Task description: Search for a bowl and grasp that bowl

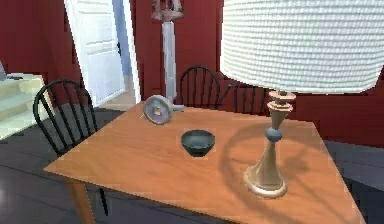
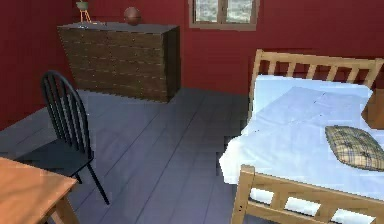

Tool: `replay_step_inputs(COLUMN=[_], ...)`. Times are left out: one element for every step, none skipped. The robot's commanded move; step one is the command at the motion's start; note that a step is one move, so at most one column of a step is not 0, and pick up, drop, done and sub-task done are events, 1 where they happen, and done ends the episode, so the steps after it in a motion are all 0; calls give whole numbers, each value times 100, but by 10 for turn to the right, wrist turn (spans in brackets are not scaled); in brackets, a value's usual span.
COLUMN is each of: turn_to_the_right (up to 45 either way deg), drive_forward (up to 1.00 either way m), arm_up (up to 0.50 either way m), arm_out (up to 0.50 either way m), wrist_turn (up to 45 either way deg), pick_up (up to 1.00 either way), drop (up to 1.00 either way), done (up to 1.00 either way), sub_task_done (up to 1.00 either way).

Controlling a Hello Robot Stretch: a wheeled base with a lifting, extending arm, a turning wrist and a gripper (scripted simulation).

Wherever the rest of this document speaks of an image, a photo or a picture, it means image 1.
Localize dark grey bowl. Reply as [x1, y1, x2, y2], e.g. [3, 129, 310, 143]
[180, 129, 216, 158]

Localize pale floor lamp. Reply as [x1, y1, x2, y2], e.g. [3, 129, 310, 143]
[150, 0, 185, 104]

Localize wooden table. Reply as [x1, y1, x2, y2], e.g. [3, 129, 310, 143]
[43, 101, 367, 224]

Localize white shade table lamp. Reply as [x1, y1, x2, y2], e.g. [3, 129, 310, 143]
[219, 0, 384, 200]

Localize white room door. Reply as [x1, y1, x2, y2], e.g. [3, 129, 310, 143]
[63, 0, 142, 108]

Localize black spindle chair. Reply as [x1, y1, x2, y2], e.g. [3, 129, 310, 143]
[32, 78, 110, 217]
[178, 65, 222, 110]
[218, 81, 272, 117]

